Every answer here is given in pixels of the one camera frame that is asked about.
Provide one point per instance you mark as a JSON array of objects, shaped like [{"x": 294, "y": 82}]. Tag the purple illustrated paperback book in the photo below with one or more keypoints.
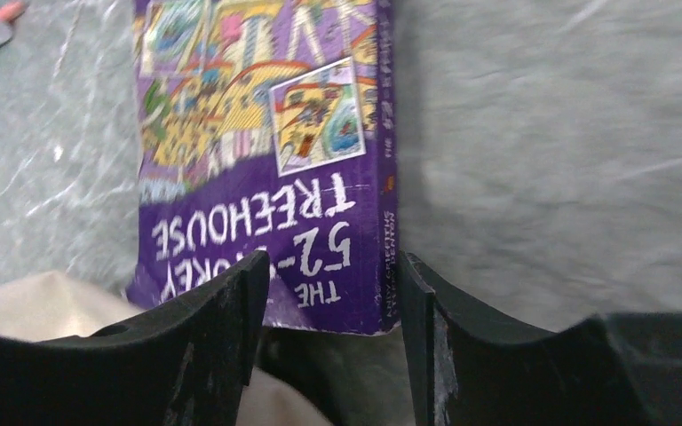
[{"x": 270, "y": 125}]

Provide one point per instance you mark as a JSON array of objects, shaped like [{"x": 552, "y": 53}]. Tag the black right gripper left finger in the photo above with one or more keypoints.
[{"x": 185, "y": 362}]

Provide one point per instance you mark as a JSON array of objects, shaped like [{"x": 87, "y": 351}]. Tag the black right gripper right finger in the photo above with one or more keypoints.
[{"x": 470, "y": 364}]

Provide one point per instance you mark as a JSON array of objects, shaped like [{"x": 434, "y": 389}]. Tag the beige canvas backpack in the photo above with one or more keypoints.
[{"x": 301, "y": 378}]

